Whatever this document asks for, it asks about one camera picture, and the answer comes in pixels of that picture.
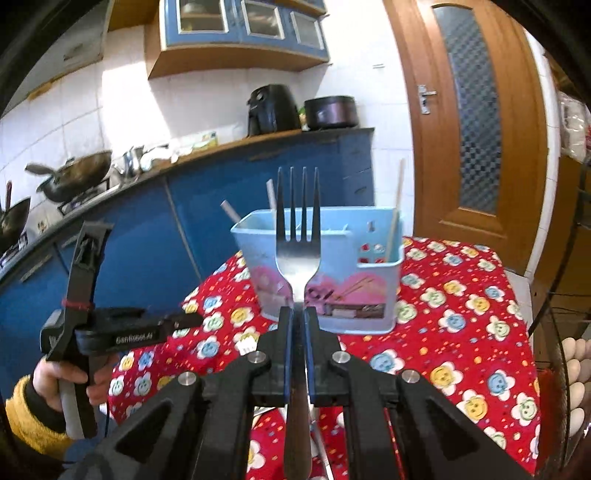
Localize light blue utensil box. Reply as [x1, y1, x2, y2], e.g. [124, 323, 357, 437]
[230, 207, 406, 335]

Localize dark rice cooker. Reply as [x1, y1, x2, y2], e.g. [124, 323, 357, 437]
[304, 96, 360, 130]

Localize blue wall cabinet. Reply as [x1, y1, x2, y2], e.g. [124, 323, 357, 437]
[147, 0, 332, 79]

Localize black metal rack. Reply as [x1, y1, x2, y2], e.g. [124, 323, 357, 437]
[529, 157, 591, 480]

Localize person's left hand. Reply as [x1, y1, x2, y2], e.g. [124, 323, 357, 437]
[33, 353, 120, 412]

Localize person's left forearm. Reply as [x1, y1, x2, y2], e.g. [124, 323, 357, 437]
[0, 375, 75, 462]

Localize pile of eggs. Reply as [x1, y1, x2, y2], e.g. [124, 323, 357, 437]
[561, 337, 591, 439]

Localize metal cup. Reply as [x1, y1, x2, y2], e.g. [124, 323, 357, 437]
[122, 147, 145, 177]

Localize blue counter cabinet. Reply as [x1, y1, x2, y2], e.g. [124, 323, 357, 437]
[0, 127, 376, 407]

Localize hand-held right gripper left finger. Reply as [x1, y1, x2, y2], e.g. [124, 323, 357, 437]
[99, 307, 296, 480]

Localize dark wok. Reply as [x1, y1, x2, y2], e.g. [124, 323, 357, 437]
[25, 150, 114, 203]
[0, 196, 32, 252]

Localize black air fryer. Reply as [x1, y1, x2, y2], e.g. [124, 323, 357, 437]
[247, 84, 301, 137]

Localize metal fork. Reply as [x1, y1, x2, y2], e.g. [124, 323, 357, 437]
[276, 166, 322, 480]

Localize red smiley flower tablecloth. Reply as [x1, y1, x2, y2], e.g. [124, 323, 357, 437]
[108, 235, 541, 480]

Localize metal door handle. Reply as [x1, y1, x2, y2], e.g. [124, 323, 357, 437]
[417, 84, 438, 114]

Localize small green carton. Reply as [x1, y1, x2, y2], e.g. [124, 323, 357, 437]
[191, 130, 220, 151]

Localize wooden door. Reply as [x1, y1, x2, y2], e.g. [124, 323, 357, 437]
[382, 0, 552, 278]

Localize white dishes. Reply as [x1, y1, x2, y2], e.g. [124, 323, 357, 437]
[141, 145, 171, 169]

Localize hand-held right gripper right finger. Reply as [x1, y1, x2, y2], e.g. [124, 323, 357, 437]
[302, 307, 532, 480]

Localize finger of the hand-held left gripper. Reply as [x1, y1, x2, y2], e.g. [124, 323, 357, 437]
[161, 311, 205, 332]

